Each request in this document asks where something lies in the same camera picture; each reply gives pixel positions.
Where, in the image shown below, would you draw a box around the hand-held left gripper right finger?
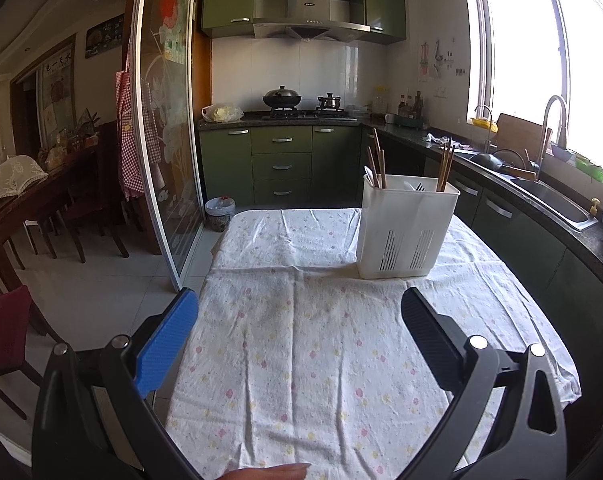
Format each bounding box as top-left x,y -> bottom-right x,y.
396,287 -> 568,480

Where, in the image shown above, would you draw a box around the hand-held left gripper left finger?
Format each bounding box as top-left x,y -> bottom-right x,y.
31,287 -> 199,480

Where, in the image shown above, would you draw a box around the white plastic utensil holder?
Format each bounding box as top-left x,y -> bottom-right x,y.
356,174 -> 461,281

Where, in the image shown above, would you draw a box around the person's left hand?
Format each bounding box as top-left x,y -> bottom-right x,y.
220,462 -> 312,480

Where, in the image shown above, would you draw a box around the white floral tablecloth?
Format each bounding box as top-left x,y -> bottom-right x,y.
164,207 -> 582,480

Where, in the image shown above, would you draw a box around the small lidded trash bin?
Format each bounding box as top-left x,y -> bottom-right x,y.
204,195 -> 236,233

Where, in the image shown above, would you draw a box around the green sink base cabinets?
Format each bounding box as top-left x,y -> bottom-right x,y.
359,127 -> 603,376

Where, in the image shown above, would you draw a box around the red cushioned chair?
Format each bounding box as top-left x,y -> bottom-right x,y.
0,285 -> 49,421

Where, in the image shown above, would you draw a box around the dark wooden dining chair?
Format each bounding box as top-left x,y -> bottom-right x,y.
56,120 -> 133,264

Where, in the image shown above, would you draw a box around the dark pan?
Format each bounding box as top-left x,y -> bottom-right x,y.
469,152 -> 508,172

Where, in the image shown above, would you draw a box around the steel kitchen sink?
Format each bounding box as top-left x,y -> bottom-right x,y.
510,177 -> 600,234

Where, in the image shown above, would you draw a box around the dark stone kitchen countertop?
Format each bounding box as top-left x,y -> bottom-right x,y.
198,110 -> 603,286

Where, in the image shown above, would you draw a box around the red checkered apron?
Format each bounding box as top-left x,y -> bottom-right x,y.
114,70 -> 158,202

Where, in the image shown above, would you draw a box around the dark wooden dining table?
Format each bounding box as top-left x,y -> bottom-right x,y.
0,146 -> 103,288

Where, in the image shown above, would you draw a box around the green stove base cabinets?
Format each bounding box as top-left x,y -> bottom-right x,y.
198,124 -> 363,208

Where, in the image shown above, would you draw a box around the wooden cutting board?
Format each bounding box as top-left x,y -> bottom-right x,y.
494,112 -> 553,159

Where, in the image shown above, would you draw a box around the white lace food cover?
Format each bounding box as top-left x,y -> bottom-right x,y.
0,155 -> 49,212

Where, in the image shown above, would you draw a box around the cluster of condiment bottles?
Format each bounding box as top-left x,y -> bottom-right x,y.
397,91 -> 428,122

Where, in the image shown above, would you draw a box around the small steel faucet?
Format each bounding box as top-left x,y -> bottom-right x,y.
474,105 -> 495,134

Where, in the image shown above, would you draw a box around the green plastic containers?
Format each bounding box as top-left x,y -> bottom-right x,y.
574,155 -> 603,184

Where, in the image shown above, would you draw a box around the sliding glass door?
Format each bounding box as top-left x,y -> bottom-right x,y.
125,0 -> 208,292

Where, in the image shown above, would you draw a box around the plastic bag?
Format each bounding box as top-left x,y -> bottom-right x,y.
201,104 -> 244,124

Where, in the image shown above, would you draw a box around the gas stove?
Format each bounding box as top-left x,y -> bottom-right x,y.
260,107 -> 358,122

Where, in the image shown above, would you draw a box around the small black pot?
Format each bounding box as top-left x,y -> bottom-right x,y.
316,92 -> 345,112

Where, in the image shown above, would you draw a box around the tall steel kitchen faucet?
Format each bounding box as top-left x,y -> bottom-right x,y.
538,95 -> 570,172

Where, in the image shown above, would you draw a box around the black wok with lid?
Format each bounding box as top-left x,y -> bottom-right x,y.
262,86 -> 302,110

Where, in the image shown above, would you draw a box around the kitchen window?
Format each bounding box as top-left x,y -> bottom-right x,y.
464,0 -> 603,182

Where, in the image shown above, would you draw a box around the steel range hood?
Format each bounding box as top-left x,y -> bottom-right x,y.
252,0 -> 371,42

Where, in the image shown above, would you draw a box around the green upper kitchen cabinets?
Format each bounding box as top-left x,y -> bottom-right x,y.
201,0 -> 408,45

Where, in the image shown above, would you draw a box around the wall drawing sheet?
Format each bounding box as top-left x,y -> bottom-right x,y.
418,37 -> 455,84

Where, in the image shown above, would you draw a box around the hanging wall scroll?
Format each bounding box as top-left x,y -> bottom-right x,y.
35,49 -> 77,137

